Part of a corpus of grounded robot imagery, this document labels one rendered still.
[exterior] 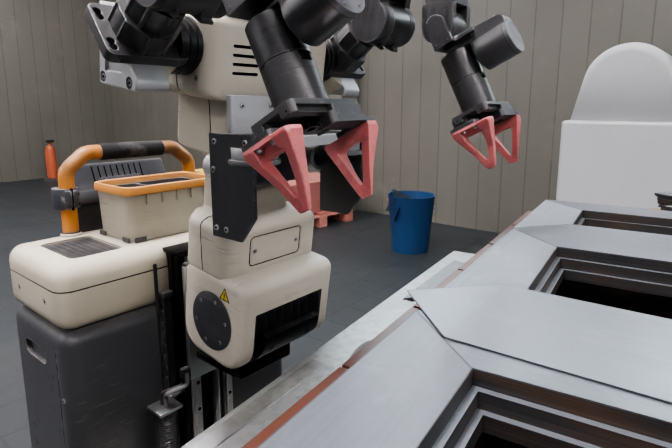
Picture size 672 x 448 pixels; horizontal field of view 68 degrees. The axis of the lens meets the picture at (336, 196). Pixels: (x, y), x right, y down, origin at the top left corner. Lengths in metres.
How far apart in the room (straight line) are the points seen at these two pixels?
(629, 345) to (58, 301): 0.86
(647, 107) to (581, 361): 2.85
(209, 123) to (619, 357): 0.66
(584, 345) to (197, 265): 0.61
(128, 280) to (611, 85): 2.86
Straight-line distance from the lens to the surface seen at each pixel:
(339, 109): 0.51
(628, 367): 0.52
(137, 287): 1.06
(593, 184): 3.34
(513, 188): 4.46
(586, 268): 0.88
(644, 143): 3.27
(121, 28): 0.73
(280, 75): 0.51
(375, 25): 0.94
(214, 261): 0.86
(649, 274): 0.88
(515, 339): 0.53
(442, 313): 0.57
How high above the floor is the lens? 1.09
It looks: 10 degrees down
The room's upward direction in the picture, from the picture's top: straight up
